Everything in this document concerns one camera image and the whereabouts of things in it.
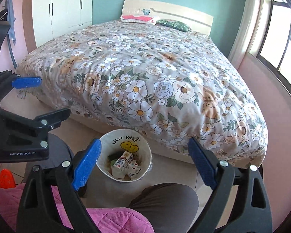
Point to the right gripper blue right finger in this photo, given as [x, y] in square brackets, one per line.
[251, 209]

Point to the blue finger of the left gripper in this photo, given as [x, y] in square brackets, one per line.
[13, 123]
[10, 80]

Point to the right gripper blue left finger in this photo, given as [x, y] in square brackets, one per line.
[84, 169]

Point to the white blue milk carton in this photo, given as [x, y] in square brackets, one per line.
[118, 173]

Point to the white medicine box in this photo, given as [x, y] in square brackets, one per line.
[123, 160]

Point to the white lined trash bin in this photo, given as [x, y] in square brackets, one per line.
[115, 143]

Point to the orange round object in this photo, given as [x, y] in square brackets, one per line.
[6, 179]

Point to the hanging blue clothes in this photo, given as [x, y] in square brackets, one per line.
[7, 14]

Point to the white wardrobe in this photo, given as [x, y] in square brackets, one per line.
[54, 18]

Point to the floral bed quilt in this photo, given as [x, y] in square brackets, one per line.
[168, 85]

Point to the pink white pillow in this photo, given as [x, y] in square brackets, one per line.
[142, 19]

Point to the green leaf pillow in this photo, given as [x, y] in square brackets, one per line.
[178, 25]

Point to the beige wooden headboard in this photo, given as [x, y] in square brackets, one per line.
[196, 20]

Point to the cream curtain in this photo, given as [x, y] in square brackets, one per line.
[246, 31]

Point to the window with frame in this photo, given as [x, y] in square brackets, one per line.
[272, 46]

